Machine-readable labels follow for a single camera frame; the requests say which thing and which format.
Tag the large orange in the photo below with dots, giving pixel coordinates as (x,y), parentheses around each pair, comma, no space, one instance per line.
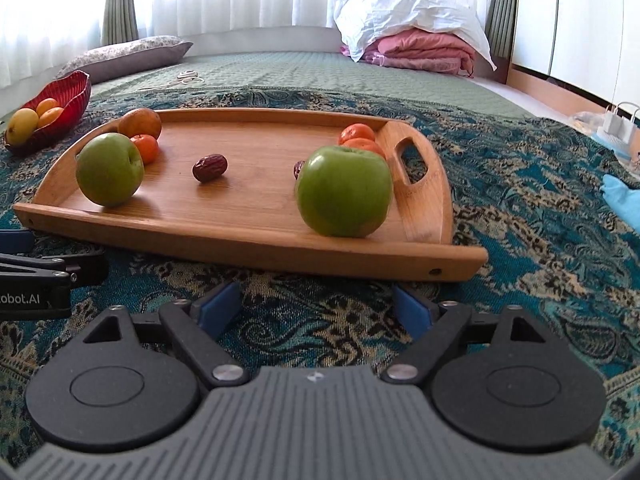
(140,121)

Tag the green quilted mattress cover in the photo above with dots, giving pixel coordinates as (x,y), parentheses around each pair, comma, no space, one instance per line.
(315,71)

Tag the orange fruit in bowl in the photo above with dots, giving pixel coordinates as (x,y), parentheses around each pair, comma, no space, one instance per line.
(45,105)
(49,117)

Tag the left green apple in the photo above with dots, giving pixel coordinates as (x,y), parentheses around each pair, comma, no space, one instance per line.
(109,169)

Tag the small tangerine back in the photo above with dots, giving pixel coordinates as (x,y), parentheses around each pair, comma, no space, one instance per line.
(356,131)

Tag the wooden serving tray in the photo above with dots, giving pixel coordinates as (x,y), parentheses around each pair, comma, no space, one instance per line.
(248,217)

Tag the pink folded blanket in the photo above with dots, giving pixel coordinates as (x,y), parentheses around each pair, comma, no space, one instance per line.
(415,49)

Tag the right green apple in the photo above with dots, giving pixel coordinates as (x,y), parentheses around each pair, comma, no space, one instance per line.
(344,192)

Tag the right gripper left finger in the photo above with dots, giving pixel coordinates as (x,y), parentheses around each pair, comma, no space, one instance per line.
(191,329)

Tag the red glass fruit bowl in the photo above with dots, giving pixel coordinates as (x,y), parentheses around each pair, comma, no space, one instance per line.
(73,94)

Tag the left green curtain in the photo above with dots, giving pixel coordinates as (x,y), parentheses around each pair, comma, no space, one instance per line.
(119,22)

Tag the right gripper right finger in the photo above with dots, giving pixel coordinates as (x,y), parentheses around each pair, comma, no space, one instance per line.
(441,333)

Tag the green apple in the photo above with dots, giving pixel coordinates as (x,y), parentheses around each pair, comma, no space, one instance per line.
(109,169)
(344,192)

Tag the green curtain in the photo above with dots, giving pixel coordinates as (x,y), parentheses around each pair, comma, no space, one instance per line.
(500,27)
(119,22)

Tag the white crumpled duvet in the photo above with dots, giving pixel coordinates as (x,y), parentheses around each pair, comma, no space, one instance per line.
(362,22)

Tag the orange fruit in bowl back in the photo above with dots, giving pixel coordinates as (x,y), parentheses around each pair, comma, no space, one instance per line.
(45,105)

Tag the right green curtain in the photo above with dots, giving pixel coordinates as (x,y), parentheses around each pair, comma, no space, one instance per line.
(500,27)

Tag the light blue cloth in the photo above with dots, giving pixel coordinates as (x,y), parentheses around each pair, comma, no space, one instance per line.
(624,201)

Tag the grey floral pillow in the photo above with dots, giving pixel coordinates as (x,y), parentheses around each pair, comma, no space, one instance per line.
(117,60)

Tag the yellow fruit in bowl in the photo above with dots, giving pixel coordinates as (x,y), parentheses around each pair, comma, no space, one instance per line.
(21,126)

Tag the red date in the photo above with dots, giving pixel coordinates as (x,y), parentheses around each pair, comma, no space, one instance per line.
(210,167)
(298,168)

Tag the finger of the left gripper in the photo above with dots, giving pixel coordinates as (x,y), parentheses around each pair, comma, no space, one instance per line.
(16,242)
(73,271)

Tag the orange fruit in bowl front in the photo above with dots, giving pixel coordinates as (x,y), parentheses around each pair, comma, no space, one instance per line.
(49,117)

